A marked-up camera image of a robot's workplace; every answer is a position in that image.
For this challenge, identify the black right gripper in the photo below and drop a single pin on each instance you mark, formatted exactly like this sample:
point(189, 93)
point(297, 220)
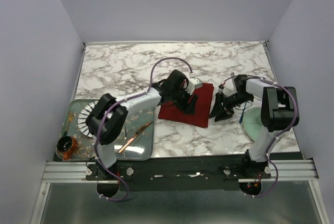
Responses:
point(217, 109)

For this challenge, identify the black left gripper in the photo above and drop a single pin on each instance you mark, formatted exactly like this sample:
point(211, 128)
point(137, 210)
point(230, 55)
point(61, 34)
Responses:
point(188, 109)

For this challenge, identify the dark red cloth napkin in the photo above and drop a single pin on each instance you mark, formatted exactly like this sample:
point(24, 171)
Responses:
point(198, 112)

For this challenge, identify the blue handled fork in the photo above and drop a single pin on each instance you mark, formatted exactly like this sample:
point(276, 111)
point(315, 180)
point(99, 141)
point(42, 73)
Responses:
point(243, 111)

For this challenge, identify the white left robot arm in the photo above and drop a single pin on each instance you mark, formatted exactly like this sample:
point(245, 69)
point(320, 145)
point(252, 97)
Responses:
point(108, 116)

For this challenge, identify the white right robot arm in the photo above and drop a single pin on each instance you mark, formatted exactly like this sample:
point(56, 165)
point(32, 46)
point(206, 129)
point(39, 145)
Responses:
point(279, 113)

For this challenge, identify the light green plate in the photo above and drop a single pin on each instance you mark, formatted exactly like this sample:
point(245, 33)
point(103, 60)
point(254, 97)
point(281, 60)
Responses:
point(252, 124)

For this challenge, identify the silver table knife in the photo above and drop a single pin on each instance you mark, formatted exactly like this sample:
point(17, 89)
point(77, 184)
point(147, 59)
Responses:
point(233, 76)

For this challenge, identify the rose gold knife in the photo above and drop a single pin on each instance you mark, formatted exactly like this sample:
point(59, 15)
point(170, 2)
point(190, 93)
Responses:
point(135, 135)

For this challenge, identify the teal floral serving tray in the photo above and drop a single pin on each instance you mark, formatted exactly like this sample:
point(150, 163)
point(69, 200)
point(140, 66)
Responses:
point(74, 126)

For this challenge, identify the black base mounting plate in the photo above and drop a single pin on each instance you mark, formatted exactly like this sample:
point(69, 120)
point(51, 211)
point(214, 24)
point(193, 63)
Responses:
point(182, 184)

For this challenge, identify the silver spoon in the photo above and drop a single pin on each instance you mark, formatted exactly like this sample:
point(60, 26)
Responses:
point(125, 132)

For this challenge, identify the blue striped white plate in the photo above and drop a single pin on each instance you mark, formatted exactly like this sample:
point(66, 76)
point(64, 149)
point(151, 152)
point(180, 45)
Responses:
point(82, 116)

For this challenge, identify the gold fork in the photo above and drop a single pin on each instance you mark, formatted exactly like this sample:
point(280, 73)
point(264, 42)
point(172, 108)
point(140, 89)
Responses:
point(69, 120)

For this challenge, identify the black and orange cup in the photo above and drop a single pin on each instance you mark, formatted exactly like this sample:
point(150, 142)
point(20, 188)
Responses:
point(67, 146)

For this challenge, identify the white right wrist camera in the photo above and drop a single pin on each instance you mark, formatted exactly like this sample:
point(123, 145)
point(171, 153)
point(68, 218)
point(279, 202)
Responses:
point(221, 88)

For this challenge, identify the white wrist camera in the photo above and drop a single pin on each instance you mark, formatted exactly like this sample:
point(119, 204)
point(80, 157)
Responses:
point(193, 84)
point(221, 88)

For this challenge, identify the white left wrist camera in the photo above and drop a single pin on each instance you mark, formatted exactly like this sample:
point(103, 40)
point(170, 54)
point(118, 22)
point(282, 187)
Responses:
point(193, 84)

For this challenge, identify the aluminium frame rail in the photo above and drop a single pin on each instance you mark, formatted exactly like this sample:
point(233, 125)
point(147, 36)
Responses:
point(149, 170)

